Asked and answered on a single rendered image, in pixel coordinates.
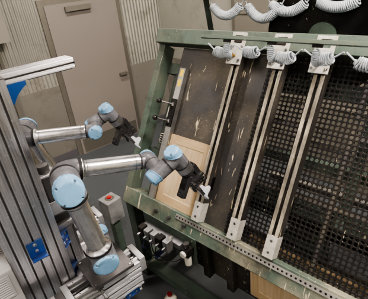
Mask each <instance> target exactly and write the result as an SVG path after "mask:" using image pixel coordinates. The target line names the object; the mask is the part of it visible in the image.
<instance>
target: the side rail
mask: <svg viewBox="0 0 368 299"><path fill-rule="evenodd" d="M174 52H175V49H173V48H171V47H169V46H167V45H165V44H160V46H159V50H158V55H157V58H156V63H155V67H154V70H153V75H152V80H151V84H150V87H149V92H148V97H147V100H146V104H145V109H144V112H143V117H142V121H141V124H140V129H139V134H138V137H140V138H141V140H140V142H139V146H140V147H141V149H140V148H137V147H136V146H135V151H134V154H140V152H141V151H143V150H148V149H149V146H151V145H152V141H153V136H154V133H155V128H156V124H157V121H158V119H157V120H153V118H152V116H153V115H157V117H158V116H159V112H160V109H161V104H162V102H161V103H157V102H156V99H157V98H161V99H162V100H163V97H164V92H165V87H166V84H167V80H168V75H169V74H168V73H167V72H168V68H169V63H172V59H173V56H174ZM144 174H145V169H141V170H133V171H129V175H128V178H127V183H126V186H128V187H141V186H142V182H143V177H144Z"/></svg>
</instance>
